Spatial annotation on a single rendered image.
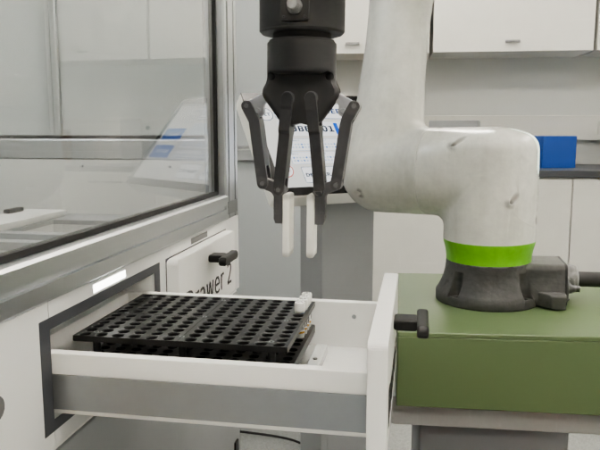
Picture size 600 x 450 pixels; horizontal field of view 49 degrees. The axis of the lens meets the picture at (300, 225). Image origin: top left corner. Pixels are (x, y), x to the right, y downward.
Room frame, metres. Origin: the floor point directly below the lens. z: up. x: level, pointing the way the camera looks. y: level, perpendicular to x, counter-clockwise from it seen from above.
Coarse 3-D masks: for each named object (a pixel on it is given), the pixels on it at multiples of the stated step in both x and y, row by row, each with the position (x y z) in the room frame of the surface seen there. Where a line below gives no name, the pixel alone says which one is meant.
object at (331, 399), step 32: (96, 320) 0.77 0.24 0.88; (320, 320) 0.81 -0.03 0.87; (352, 320) 0.81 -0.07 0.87; (64, 352) 0.62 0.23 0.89; (96, 352) 0.62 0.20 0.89; (352, 352) 0.79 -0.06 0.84; (64, 384) 0.61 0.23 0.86; (96, 384) 0.60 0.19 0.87; (128, 384) 0.60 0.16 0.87; (160, 384) 0.59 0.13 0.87; (192, 384) 0.59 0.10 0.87; (224, 384) 0.59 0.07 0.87; (256, 384) 0.58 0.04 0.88; (288, 384) 0.58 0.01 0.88; (320, 384) 0.57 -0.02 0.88; (352, 384) 0.57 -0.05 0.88; (128, 416) 0.60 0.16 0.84; (160, 416) 0.59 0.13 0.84; (192, 416) 0.59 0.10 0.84; (224, 416) 0.58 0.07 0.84; (256, 416) 0.58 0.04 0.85; (288, 416) 0.57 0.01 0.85; (320, 416) 0.57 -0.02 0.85; (352, 416) 0.56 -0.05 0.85
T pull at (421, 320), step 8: (424, 312) 0.69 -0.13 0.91; (400, 320) 0.67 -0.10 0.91; (408, 320) 0.67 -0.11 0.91; (416, 320) 0.67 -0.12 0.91; (424, 320) 0.67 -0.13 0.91; (400, 328) 0.67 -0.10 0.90; (408, 328) 0.67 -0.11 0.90; (416, 328) 0.67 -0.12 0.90; (424, 328) 0.64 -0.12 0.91; (424, 336) 0.64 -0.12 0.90
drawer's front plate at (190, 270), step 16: (208, 240) 1.07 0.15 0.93; (224, 240) 1.13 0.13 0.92; (176, 256) 0.93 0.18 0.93; (192, 256) 0.96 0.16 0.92; (176, 272) 0.90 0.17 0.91; (192, 272) 0.96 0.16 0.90; (208, 272) 1.03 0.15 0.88; (224, 272) 1.12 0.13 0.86; (176, 288) 0.90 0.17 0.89; (192, 288) 0.96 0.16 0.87; (208, 288) 1.03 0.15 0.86; (224, 288) 1.12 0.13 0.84
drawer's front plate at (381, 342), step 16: (384, 288) 0.74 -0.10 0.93; (384, 304) 0.67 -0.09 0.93; (384, 320) 0.61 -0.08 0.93; (384, 336) 0.56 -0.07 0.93; (368, 352) 0.54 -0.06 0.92; (384, 352) 0.54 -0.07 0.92; (368, 368) 0.54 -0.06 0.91; (384, 368) 0.54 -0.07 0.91; (368, 384) 0.54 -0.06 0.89; (384, 384) 0.54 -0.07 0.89; (368, 400) 0.54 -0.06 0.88; (384, 400) 0.54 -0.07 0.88; (368, 416) 0.54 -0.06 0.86; (384, 416) 0.54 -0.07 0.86; (368, 432) 0.54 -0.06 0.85; (384, 432) 0.54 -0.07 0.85; (368, 448) 0.54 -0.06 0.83; (384, 448) 0.54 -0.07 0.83
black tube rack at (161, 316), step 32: (128, 320) 0.72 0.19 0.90; (160, 320) 0.71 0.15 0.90; (192, 320) 0.72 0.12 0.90; (224, 320) 0.71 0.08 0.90; (256, 320) 0.71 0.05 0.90; (128, 352) 0.69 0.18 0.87; (160, 352) 0.69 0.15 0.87; (192, 352) 0.69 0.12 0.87; (224, 352) 0.69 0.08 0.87; (256, 352) 0.69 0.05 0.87; (288, 352) 0.69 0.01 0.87
